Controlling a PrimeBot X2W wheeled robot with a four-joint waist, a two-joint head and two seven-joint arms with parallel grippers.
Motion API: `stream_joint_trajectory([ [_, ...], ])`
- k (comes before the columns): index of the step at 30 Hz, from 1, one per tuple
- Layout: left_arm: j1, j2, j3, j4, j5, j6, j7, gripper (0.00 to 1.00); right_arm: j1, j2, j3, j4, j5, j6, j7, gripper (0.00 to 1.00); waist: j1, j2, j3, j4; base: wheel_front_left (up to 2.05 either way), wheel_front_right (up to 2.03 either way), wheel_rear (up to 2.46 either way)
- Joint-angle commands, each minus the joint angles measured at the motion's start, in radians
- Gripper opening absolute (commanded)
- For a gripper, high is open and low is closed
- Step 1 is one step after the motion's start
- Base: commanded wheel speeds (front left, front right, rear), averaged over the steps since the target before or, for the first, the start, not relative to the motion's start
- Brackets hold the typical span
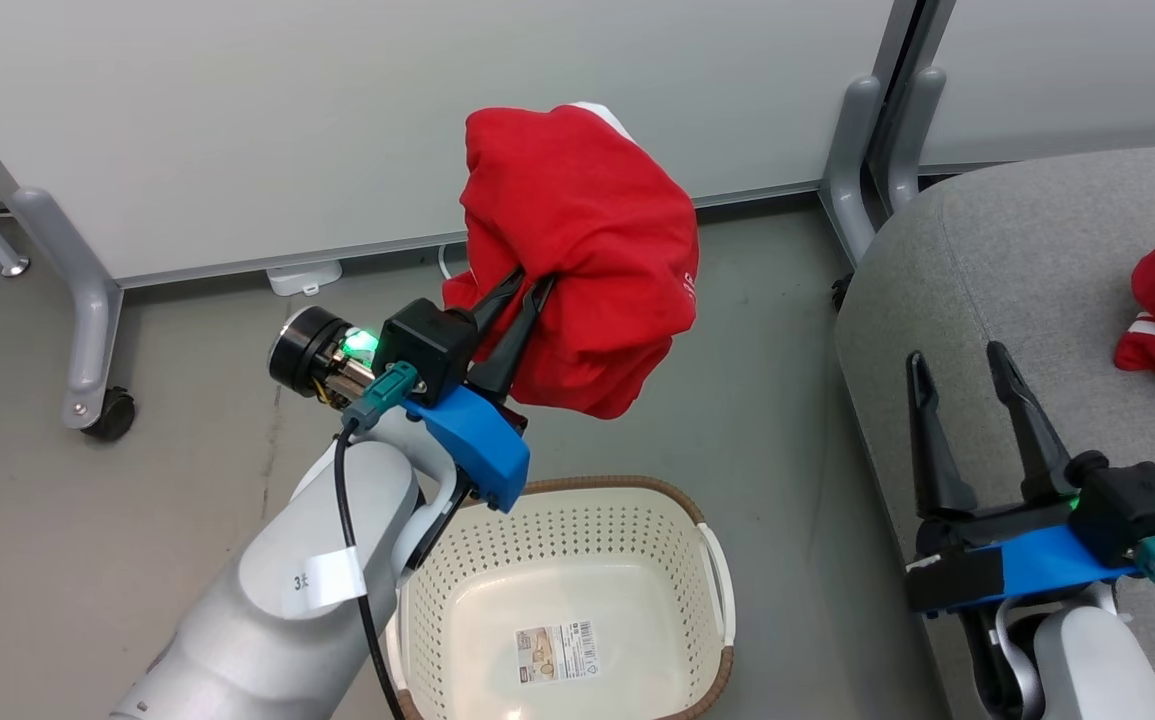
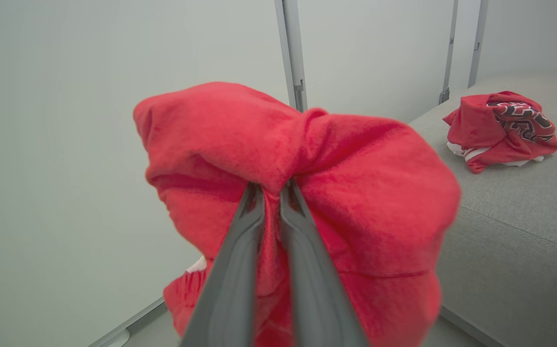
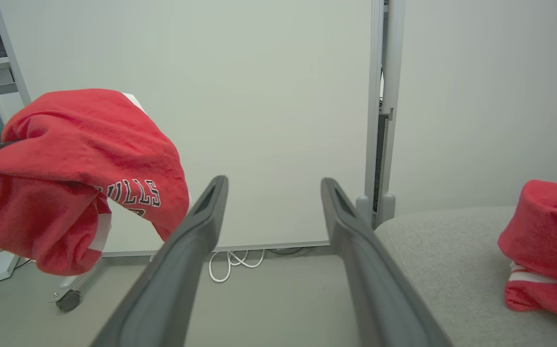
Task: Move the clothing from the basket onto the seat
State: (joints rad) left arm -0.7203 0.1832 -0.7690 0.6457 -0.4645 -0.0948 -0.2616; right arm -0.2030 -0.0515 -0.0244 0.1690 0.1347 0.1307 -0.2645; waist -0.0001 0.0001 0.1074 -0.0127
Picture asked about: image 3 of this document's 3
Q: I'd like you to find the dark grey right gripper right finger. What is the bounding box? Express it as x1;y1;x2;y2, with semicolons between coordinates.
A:
320;178;453;347

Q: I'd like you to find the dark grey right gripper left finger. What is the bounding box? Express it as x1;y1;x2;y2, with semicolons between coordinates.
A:
90;175;230;347

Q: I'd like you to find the red Bulls garment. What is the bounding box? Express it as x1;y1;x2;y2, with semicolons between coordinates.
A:
0;88;191;277

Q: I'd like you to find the grey upholstered seat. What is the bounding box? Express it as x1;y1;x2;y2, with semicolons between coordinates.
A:
375;206;557;347

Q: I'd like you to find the grey partition foot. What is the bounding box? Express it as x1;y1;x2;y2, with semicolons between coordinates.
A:
49;257;109;304

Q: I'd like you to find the black caster wheel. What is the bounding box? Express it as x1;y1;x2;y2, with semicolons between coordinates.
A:
55;291;82;312

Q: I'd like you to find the wide white partition panel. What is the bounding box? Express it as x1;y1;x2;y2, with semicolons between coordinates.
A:
0;0;386;258

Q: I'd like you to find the looped white cable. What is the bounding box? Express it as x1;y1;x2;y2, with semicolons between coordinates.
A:
208;248;266;283

